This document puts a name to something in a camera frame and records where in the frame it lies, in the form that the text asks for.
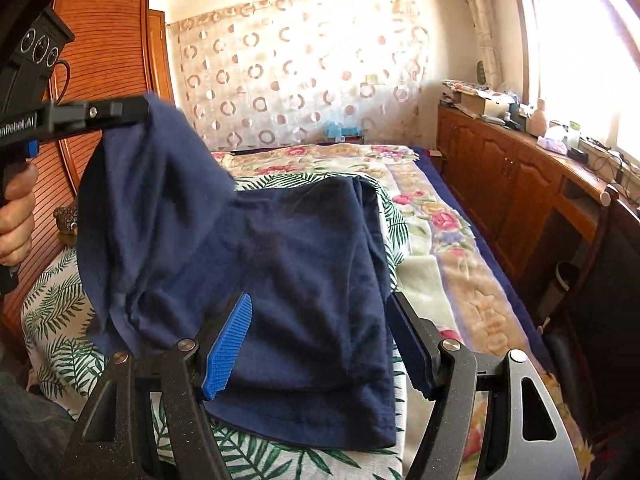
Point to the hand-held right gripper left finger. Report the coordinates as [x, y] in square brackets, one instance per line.
[227, 350]

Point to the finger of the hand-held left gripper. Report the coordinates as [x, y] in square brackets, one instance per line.
[100, 112]

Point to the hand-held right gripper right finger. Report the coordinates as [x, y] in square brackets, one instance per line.
[407, 340]

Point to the navy t-shirt with orange print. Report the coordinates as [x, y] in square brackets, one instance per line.
[300, 260]

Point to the person's left hand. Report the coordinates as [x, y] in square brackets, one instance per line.
[15, 230]

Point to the wooden slatted wardrobe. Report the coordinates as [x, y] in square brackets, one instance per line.
[110, 50]

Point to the floral fleece blanket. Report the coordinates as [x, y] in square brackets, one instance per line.
[450, 260]

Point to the grey waste bin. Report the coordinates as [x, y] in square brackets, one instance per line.
[562, 285]

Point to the palm leaf print sheet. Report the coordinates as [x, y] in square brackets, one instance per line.
[60, 310]

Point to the long wooden cabinet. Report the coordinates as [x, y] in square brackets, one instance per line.
[500, 175]

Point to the sheer circle-patterned curtain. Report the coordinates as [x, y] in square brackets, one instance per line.
[300, 85]

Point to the person's grey trousers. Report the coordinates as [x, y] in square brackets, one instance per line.
[30, 430]

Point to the black chair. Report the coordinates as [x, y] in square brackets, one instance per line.
[615, 285]

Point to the light blue plastic item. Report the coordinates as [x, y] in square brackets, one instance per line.
[342, 132]

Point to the pale purple tissue pack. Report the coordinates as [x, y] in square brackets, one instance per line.
[552, 141]

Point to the cardboard box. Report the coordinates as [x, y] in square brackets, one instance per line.
[487, 105]

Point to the pale pink jar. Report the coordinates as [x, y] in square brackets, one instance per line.
[540, 119]

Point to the white lace window curtain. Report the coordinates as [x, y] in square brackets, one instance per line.
[482, 20]

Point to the bright window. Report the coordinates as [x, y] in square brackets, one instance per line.
[585, 50]

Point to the grey oval wall ornament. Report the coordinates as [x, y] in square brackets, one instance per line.
[480, 72]

